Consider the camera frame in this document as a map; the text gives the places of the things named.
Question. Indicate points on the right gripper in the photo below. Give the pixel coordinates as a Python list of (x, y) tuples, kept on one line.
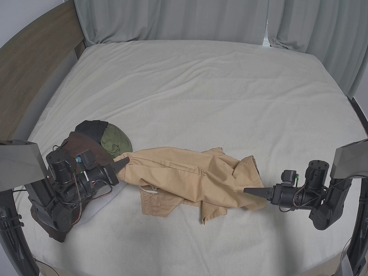
[(284, 195)]

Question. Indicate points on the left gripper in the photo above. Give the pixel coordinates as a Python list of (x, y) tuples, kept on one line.
[(100, 177)]

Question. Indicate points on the tan trousers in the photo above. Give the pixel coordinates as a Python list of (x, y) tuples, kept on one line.
[(187, 177)]

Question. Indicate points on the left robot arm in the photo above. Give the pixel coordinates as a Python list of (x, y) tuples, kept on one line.
[(17, 165)]

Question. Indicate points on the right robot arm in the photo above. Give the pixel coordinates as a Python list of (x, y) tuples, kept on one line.
[(348, 159)]

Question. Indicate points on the bed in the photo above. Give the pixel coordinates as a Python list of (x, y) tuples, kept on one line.
[(201, 96)]

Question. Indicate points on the white garment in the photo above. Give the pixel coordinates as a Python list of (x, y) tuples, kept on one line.
[(100, 205)]

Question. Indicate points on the dark brown garment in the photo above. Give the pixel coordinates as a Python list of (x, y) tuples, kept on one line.
[(86, 145)]

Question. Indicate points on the green garment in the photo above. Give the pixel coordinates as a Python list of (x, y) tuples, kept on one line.
[(115, 139)]

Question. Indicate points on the black garment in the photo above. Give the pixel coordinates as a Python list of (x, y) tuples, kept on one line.
[(90, 129)]

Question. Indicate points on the window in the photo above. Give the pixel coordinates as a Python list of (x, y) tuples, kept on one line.
[(266, 39)]

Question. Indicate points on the pale grey-green wide curtain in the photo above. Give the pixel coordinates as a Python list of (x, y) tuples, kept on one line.
[(172, 10)]

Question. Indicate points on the pale grey-green narrow curtain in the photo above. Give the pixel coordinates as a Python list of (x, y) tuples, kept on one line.
[(316, 16)]

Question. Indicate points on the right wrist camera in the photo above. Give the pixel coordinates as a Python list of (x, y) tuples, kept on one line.
[(288, 177)]

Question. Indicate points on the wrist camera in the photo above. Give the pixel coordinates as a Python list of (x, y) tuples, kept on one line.
[(288, 177), (87, 158)]

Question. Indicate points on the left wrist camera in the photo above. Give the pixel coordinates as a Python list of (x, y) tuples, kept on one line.
[(87, 158)]

